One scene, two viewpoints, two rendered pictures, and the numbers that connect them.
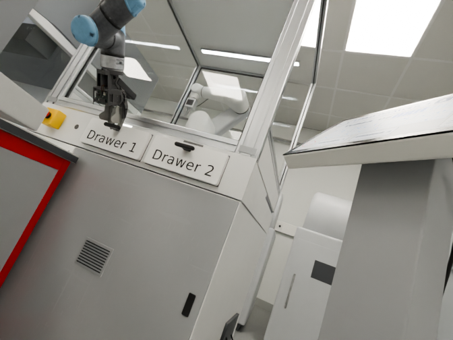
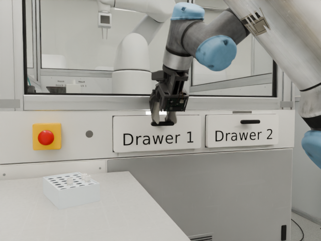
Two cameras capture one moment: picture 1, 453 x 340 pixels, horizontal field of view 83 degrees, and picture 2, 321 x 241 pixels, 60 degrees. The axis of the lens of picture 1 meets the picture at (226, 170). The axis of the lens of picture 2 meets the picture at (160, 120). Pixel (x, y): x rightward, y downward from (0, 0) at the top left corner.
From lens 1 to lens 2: 1.05 m
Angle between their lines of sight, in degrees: 41
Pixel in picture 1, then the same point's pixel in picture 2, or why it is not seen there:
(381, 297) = not seen: outside the picture
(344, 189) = not seen: hidden behind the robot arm
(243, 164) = (287, 117)
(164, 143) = (221, 122)
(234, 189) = (286, 141)
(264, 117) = not seen: hidden behind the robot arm
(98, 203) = (175, 204)
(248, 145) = (286, 99)
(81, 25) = (226, 53)
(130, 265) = (233, 235)
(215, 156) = (269, 119)
